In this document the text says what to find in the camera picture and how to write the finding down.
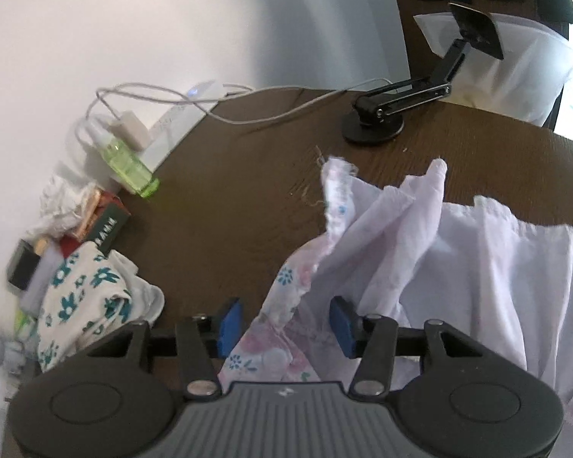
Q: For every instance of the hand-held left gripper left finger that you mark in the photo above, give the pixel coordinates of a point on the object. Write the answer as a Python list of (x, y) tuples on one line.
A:
[(229, 327)]

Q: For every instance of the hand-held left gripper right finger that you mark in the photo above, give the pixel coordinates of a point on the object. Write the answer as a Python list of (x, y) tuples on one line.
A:
[(342, 327)]

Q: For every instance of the pink floral white garment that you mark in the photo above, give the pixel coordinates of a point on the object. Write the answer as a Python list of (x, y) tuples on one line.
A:
[(458, 257)]

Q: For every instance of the green floral white garment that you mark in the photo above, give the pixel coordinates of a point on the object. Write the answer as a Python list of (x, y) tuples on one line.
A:
[(76, 296)]

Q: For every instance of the dark green box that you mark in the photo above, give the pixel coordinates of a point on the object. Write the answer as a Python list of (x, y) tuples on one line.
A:
[(105, 229)]

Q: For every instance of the green spray bottle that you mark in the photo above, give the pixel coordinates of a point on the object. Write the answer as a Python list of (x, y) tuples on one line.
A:
[(129, 167)]

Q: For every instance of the green white small box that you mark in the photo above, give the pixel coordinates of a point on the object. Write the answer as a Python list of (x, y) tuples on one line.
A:
[(23, 324)]

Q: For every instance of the white power strip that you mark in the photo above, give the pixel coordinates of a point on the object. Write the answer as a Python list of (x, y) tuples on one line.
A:
[(181, 119)]

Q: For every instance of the black box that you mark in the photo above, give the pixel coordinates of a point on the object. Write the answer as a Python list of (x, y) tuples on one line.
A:
[(24, 267)]

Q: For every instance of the beige charger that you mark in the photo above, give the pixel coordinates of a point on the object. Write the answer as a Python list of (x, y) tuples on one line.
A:
[(131, 129)]

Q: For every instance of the white plug adapter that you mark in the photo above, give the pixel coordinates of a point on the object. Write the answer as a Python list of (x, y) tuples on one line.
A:
[(88, 129)]

